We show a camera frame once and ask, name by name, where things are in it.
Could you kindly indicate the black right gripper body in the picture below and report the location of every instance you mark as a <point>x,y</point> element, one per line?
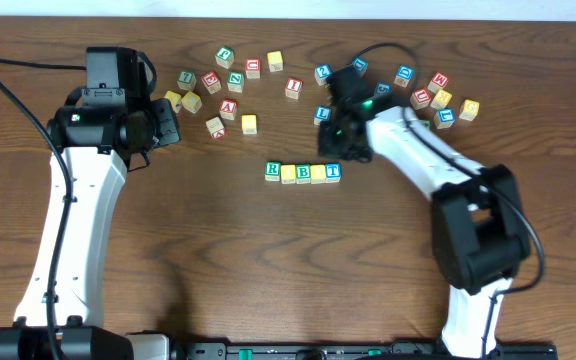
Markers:
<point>336,140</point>

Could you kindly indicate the blue 5 number block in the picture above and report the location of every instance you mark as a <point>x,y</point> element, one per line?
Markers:
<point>382,88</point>

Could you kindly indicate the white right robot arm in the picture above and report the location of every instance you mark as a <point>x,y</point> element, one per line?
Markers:
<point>479,233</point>

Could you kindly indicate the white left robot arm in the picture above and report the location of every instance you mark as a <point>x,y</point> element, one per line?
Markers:
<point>92,137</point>

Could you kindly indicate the red M letter block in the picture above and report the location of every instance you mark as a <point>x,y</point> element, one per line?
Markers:
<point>438,81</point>

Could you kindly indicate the green Z letter block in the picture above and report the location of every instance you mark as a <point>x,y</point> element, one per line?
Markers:
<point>235,82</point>

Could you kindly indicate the green B letter block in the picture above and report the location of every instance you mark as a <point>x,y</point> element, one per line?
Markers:
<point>303,174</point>

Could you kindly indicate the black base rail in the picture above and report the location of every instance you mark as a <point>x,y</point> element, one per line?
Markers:
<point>396,350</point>

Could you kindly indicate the blue T letter block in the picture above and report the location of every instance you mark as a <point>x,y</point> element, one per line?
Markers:
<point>333,172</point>

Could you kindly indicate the blue D letter block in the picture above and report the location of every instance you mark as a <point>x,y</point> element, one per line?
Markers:
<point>360,65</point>

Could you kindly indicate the yellow C letter block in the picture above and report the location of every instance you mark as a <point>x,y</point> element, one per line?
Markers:
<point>191,102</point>

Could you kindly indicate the yellow X letter block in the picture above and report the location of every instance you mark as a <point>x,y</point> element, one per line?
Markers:
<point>441,99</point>

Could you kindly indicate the blue L letter block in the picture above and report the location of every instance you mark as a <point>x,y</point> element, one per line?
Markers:
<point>322,114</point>

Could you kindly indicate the green 4 number block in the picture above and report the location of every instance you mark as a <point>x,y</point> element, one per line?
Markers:
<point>426,123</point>

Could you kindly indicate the yellow S letter block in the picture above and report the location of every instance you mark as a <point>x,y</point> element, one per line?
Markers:
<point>249,124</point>

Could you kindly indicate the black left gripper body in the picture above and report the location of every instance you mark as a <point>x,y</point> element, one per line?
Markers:
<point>166,121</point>

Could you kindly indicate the red U block right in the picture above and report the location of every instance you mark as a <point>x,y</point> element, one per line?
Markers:
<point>420,98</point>

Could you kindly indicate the green J letter block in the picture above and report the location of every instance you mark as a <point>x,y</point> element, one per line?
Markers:
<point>225,57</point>

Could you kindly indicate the yellow G letter block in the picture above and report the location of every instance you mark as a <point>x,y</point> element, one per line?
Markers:
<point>469,110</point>

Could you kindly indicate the red E letter block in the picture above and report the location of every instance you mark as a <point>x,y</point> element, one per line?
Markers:
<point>212,82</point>

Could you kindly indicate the yellow K letter block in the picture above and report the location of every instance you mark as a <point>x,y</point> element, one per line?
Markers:
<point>175,100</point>

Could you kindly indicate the green 7 number block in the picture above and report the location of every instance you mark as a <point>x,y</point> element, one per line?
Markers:
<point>186,80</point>

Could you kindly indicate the red I letter block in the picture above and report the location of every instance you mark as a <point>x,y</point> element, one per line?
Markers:
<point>293,88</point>

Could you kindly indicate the yellow block top row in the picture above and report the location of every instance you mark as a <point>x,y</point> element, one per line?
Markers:
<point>275,61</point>

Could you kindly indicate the red U letter block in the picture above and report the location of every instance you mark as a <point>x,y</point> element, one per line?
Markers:
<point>253,68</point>

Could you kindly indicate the blue 2 number block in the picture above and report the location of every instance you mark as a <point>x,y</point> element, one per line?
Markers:
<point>321,73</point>

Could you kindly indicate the red A letter block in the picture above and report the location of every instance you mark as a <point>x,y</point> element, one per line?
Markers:
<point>228,109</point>

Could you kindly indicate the blue L block right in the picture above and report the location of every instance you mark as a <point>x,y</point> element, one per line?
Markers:
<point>444,118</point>

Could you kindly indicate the green R letter block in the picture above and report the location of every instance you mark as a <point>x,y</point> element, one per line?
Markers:
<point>272,171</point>

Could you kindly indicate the yellow O letter block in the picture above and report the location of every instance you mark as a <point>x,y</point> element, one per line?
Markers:
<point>288,173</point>

